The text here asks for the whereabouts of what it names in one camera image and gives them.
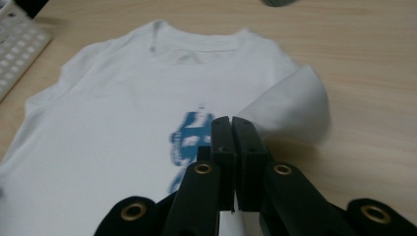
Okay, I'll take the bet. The round table cable hole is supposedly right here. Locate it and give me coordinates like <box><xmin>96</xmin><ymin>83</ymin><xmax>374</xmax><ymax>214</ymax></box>
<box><xmin>262</xmin><ymin>0</ymin><xmax>298</xmax><ymax>8</ymax></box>

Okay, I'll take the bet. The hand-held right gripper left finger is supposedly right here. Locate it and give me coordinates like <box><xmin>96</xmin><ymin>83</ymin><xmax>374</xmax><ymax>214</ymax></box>
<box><xmin>161</xmin><ymin>115</ymin><xmax>238</xmax><ymax>236</ymax></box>

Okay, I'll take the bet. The white t-shirt with blue print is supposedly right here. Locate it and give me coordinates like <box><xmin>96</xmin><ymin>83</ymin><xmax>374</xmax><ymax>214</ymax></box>
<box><xmin>0</xmin><ymin>19</ymin><xmax>332</xmax><ymax>236</ymax></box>

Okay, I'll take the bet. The white perforated plastic basket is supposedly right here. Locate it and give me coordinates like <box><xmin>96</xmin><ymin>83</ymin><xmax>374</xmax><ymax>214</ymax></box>
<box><xmin>0</xmin><ymin>0</ymin><xmax>53</xmax><ymax>103</ymax></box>

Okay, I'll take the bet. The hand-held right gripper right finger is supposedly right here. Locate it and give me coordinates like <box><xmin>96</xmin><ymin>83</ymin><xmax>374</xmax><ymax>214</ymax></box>
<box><xmin>231</xmin><ymin>115</ymin><xmax>357</xmax><ymax>236</ymax></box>

